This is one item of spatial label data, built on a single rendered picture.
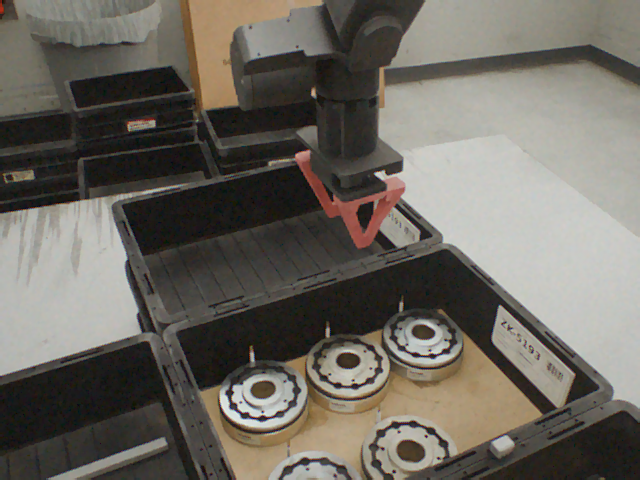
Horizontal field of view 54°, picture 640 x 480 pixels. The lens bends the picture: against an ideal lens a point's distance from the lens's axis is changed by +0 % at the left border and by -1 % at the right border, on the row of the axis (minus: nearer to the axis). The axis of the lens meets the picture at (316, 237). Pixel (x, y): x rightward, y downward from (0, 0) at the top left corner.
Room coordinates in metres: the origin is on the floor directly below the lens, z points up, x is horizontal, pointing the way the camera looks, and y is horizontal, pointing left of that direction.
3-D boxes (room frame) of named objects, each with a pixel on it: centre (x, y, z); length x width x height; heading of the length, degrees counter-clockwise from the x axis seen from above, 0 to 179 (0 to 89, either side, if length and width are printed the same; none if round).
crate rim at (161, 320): (0.75, 0.06, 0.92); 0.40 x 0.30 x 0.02; 116
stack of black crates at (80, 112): (2.08, 0.65, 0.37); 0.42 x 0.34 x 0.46; 108
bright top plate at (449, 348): (0.58, -0.14, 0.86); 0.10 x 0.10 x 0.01
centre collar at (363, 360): (0.54, -0.04, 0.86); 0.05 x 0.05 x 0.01
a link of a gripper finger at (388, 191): (0.52, -0.04, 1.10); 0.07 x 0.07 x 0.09; 26
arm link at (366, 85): (0.53, -0.02, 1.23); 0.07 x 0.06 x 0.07; 107
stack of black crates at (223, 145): (1.83, 0.14, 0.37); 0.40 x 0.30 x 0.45; 108
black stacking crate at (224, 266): (0.75, 0.06, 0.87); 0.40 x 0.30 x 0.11; 116
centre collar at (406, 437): (0.41, -0.10, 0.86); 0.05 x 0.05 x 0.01
